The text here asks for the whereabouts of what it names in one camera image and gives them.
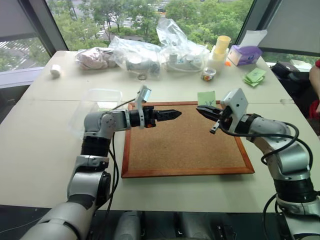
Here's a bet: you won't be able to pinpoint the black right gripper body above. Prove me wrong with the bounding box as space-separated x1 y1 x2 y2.
209 105 235 135

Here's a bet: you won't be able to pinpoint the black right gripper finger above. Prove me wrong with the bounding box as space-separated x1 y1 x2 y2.
197 109 221 122
195 105 222 114

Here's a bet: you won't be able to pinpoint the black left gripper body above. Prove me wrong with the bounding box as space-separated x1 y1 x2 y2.
143 105 159 129

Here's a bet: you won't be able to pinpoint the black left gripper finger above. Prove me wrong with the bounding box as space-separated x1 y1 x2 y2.
155 108 182 118
156 114 182 123

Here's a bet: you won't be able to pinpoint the single green sticky note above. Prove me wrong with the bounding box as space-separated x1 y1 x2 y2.
197 90 217 107

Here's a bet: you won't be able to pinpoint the purple tissue box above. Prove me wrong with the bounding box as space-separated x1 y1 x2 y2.
226 44 264 67

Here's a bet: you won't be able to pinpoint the clear plastic box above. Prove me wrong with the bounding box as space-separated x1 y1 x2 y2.
68 88 124 141

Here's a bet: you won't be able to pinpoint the wood-framed cork board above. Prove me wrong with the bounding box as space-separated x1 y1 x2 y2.
121 100 256 179

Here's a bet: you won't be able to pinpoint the small clear pushpin tub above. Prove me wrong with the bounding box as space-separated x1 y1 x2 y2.
200 66 217 82

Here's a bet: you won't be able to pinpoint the white plastic container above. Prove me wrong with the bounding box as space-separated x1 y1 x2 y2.
205 46 230 76

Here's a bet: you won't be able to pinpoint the stack of green notes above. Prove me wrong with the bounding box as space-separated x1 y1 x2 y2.
242 67 267 88

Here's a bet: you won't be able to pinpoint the clear bag with grey parts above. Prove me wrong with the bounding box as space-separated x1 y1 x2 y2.
108 35 163 81

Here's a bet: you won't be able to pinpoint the large clear bag white parts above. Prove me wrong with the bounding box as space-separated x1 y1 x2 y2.
155 18 211 74

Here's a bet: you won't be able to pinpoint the yellow plastic cup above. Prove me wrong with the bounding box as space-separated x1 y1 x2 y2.
212 35 232 55

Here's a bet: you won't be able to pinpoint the black bag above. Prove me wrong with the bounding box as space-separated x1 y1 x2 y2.
270 60 314 102

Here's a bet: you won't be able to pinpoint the plastic bag with pink contents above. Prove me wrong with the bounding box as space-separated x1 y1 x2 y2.
74 46 119 71

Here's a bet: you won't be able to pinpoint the white tissue sheet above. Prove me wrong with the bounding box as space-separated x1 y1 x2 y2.
243 29 268 48

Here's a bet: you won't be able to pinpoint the person in red clothing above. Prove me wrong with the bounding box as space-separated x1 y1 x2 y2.
308 58 320 137

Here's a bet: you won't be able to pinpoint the white tape roll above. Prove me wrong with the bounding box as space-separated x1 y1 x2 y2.
49 64 62 79

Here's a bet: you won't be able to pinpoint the dark rounded grey shape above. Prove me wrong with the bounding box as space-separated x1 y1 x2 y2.
115 210 144 240

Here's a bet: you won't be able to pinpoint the grey roller blind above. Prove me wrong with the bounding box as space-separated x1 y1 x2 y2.
0 0 41 43
258 0 320 57

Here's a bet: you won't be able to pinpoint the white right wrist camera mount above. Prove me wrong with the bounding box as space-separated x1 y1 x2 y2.
219 87 250 134

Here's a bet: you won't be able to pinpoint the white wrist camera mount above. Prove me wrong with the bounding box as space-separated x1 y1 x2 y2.
219 87 250 134
134 84 153 130

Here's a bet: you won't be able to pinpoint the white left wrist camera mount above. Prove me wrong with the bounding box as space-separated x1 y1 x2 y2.
134 84 153 130

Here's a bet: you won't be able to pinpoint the thin left wrist camera cable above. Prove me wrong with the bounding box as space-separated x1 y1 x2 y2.
110 96 138 111

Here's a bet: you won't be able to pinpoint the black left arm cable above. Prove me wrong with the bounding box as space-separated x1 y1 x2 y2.
105 131 121 214

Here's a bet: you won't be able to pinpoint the dark window frame post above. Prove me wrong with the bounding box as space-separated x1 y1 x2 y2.
235 0 266 46
21 0 69 52

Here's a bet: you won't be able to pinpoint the black cable below right arm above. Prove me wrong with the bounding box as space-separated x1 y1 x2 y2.
262 192 279 240

